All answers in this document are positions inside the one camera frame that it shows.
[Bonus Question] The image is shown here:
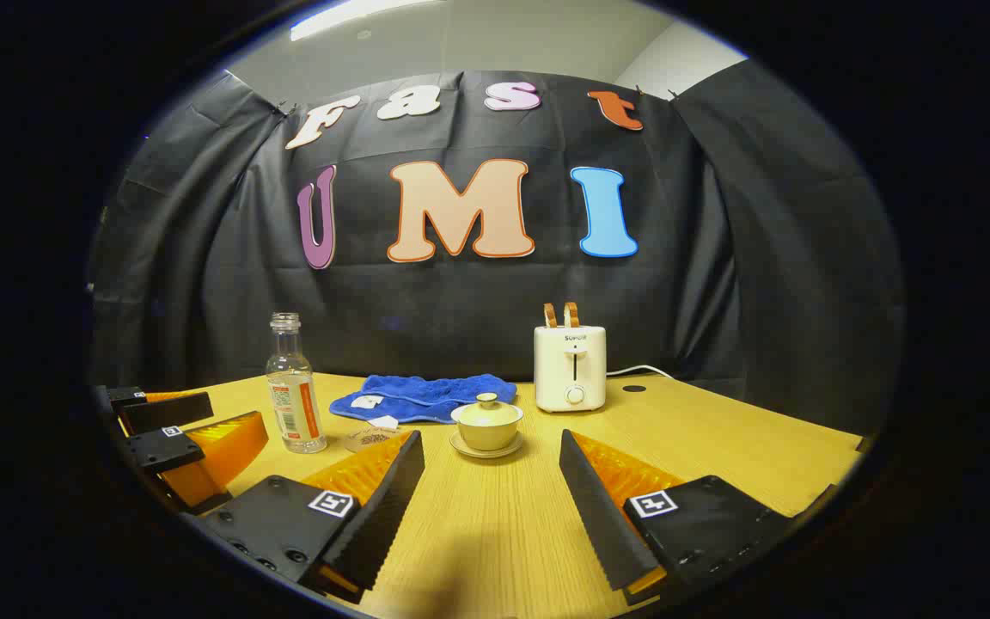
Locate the beige ceramic teacup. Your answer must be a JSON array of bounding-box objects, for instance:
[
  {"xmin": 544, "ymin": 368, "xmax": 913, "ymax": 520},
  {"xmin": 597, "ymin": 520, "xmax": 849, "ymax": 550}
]
[{"xmin": 450, "ymin": 402, "xmax": 524, "ymax": 452}]

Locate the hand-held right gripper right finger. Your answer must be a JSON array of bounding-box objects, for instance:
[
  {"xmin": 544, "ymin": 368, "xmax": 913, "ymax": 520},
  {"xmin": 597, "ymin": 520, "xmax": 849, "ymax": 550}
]
[{"xmin": 558, "ymin": 428, "xmax": 801, "ymax": 607}]

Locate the black backdrop cloth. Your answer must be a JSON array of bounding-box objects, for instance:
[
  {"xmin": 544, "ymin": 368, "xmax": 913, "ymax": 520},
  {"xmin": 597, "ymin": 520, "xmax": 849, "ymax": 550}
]
[{"xmin": 87, "ymin": 58, "xmax": 904, "ymax": 435}]

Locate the blue towel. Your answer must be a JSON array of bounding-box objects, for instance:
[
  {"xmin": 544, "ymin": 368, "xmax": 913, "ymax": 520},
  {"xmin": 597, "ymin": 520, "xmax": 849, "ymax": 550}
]
[{"xmin": 329, "ymin": 373, "xmax": 518, "ymax": 431}]

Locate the round cork coaster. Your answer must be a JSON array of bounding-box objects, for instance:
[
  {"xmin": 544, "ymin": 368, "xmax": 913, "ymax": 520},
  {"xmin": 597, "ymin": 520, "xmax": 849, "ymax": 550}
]
[{"xmin": 345, "ymin": 426, "xmax": 403, "ymax": 454}]

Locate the beige teacup lid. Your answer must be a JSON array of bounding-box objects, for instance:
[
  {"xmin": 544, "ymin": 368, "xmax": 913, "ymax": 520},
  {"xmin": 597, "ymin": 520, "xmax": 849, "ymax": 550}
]
[{"xmin": 459, "ymin": 392, "xmax": 516, "ymax": 428}]

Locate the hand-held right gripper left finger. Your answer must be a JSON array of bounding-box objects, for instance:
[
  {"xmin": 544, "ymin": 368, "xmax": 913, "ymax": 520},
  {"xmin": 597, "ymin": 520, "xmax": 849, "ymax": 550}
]
[{"xmin": 199, "ymin": 430, "xmax": 427, "ymax": 604}]

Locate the clear plastic water bottle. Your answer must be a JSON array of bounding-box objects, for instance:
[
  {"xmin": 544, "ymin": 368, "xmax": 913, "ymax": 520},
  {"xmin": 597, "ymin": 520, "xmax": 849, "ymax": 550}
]
[{"xmin": 266, "ymin": 312, "xmax": 329, "ymax": 455}]

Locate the cream toaster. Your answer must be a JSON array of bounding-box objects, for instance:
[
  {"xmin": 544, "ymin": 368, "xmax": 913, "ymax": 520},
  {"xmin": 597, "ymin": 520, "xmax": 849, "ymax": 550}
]
[{"xmin": 534, "ymin": 325, "xmax": 608, "ymax": 414}]

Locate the beige ceramic saucer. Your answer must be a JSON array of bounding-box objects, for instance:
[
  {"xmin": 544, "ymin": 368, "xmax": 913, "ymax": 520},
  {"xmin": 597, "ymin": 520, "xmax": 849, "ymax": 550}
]
[{"xmin": 449, "ymin": 430, "xmax": 525, "ymax": 460}]

